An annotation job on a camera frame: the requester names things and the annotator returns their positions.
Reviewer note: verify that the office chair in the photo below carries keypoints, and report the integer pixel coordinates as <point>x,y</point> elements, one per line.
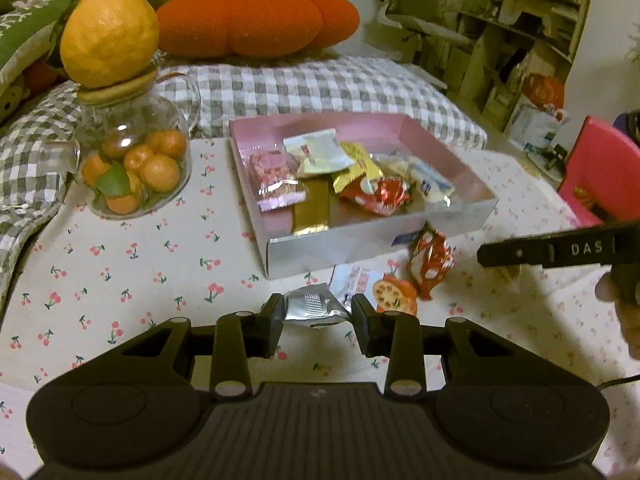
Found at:
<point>415,15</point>

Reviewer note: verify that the white plastic bag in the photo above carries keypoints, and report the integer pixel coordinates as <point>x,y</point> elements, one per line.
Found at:
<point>535,125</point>

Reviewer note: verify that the person's right hand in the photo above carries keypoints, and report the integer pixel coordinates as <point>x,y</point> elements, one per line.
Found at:
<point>606,290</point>

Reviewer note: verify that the small red plush fruit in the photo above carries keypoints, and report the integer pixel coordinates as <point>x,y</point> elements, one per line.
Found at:
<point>40,74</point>

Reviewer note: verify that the golden brown snack packet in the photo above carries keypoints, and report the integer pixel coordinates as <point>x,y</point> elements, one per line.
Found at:
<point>310,210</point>

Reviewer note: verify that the pink lined cardboard box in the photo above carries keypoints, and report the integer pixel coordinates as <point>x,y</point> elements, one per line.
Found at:
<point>350,250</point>

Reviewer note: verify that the green pillow white pattern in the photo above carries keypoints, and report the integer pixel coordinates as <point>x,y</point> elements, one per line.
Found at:
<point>25,35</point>

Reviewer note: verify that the red and white foil packet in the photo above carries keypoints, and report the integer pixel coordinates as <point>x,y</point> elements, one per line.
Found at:
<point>375,195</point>

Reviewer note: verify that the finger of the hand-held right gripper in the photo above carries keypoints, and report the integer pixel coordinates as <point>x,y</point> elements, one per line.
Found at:
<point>510,254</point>

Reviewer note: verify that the yellow snack packet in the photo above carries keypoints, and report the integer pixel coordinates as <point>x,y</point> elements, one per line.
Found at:
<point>360,165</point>

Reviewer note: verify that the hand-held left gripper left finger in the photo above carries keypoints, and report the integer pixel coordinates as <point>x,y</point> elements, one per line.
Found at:
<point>274,320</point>

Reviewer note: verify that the pile of small oranges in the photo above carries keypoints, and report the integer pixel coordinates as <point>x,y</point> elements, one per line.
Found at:
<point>145,165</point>

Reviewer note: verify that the glass pitcher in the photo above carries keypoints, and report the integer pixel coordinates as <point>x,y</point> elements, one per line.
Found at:
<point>100,130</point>

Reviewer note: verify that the white beige snack packet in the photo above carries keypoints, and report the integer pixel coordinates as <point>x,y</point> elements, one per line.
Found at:
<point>317,152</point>

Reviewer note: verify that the brown plush toy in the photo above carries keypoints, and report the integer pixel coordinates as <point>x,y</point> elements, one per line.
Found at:
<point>11,102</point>

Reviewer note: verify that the grey checked blanket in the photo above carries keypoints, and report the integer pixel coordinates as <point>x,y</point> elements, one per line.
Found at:
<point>30,170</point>

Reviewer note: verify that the cork lid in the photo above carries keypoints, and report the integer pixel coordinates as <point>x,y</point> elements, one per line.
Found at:
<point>117,90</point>

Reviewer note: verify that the silver foil snack packet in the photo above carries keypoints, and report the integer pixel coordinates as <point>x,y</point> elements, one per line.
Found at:
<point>312,305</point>

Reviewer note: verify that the white bread packet blue print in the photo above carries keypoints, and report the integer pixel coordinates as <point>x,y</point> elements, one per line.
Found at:
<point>425,185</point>

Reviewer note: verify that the cherry print bed sheet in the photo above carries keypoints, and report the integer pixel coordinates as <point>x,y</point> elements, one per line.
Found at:
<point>125,270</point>

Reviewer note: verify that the orange pumpkin shaped cushion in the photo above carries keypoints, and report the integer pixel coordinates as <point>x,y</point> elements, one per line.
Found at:
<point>250,15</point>

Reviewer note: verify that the grey checked pillow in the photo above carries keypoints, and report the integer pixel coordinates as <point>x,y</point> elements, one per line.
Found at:
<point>300,85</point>

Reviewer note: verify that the small orange snack packet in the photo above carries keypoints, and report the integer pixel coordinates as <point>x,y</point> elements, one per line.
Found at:
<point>395,295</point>

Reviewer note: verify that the orange white barcode packet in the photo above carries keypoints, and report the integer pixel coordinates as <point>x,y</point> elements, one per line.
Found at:
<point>352,282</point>

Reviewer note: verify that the wooden shelf unit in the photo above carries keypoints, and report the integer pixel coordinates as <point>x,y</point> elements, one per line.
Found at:
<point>515,20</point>

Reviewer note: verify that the pink plastic stool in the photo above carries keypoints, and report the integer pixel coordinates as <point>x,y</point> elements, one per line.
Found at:
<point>595,170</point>

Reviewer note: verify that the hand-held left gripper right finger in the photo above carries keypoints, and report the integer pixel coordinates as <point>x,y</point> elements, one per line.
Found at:
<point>361,321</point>

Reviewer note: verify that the large yellow orange citrus fruit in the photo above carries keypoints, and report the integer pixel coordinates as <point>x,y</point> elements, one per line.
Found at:
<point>107,35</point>

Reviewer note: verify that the orange printed box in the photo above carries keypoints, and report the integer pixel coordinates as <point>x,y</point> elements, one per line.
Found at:
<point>542,89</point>

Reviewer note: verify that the pink flowered cake packet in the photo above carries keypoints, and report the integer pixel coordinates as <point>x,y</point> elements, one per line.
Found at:
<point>275,180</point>

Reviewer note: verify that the red packet with white print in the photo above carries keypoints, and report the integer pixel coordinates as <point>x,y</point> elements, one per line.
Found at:
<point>431,260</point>

